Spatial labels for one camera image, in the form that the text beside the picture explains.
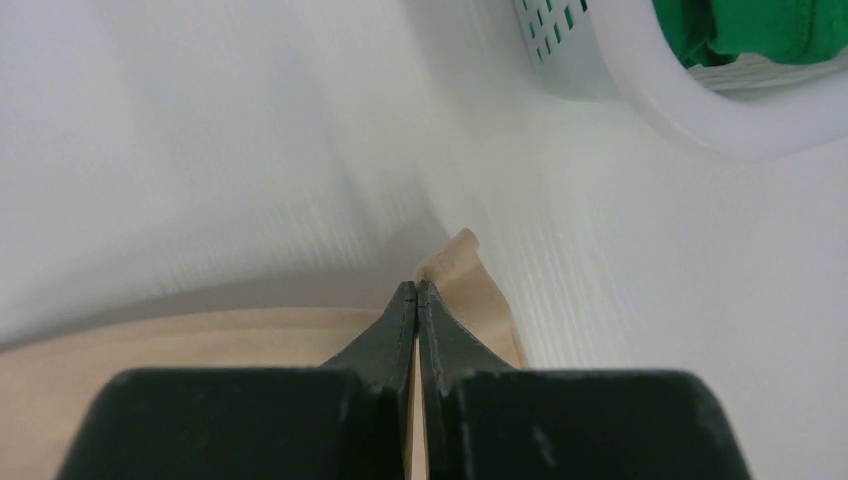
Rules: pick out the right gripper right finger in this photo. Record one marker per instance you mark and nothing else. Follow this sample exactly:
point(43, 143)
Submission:
point(485, 419)

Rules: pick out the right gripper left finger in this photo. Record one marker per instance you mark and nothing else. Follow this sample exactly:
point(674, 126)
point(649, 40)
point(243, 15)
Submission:
point(347, 418)

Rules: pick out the beige t shirt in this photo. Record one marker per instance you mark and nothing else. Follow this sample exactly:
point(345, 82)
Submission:
point(48, 386)

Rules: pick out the white plastic laundry basket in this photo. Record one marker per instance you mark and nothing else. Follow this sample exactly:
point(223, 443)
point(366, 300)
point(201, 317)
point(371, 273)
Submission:
point(751, 109)

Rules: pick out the green t shirt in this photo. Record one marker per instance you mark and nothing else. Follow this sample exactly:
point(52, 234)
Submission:
point(716, 33)

